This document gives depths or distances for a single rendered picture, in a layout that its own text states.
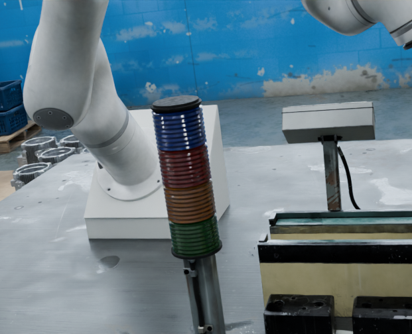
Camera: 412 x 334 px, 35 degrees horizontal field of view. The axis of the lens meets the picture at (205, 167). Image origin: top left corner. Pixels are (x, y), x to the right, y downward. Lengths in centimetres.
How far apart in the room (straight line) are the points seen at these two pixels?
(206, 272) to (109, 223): 70
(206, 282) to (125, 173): 65
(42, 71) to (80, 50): 8
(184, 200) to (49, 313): 54
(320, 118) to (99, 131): 43
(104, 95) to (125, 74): 594
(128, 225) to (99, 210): 8
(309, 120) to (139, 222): 46
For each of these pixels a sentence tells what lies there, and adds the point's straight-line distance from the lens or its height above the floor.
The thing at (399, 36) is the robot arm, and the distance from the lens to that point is 104.
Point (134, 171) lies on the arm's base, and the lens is 142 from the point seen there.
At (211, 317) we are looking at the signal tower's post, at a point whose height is 94.
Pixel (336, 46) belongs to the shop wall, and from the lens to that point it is 661.
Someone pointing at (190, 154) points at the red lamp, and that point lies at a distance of 74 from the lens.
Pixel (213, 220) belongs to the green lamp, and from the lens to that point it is 78.
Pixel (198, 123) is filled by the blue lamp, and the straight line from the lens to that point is 74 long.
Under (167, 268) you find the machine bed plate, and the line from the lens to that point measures 131.
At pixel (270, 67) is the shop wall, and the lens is 674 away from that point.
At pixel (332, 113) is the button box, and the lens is 124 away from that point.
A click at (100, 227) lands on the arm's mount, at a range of 150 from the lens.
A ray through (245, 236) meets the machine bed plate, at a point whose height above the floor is 80.
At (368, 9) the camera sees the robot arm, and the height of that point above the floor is 127.
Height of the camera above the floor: 136
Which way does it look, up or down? 17 degrees down
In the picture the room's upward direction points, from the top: 8 degrees counter-clockwise
